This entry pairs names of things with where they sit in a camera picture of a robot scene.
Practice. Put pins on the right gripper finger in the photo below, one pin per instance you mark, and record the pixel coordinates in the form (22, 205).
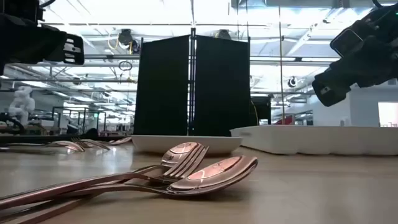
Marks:
(335, 87)

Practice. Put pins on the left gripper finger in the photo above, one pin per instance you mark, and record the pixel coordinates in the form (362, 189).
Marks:
(74, 59)

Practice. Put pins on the copper knife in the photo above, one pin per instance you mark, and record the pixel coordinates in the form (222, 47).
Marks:
(31, 217)

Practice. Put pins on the thin metal pole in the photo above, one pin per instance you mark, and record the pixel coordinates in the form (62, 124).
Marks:
(281, 77)

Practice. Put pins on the white cutlery tray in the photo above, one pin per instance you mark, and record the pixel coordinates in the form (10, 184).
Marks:
(311, 140)

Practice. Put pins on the red container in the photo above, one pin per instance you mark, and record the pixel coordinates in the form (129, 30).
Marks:
(284, 120)

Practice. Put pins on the copper fork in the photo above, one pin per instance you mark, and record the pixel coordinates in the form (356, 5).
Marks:
(76, 140)
(186, 160)
(96, 144)

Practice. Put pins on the black folding screen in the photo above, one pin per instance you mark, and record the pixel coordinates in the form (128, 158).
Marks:
(161, 87)

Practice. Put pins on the white round plate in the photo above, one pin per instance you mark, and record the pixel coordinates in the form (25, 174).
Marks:
(217, 144)

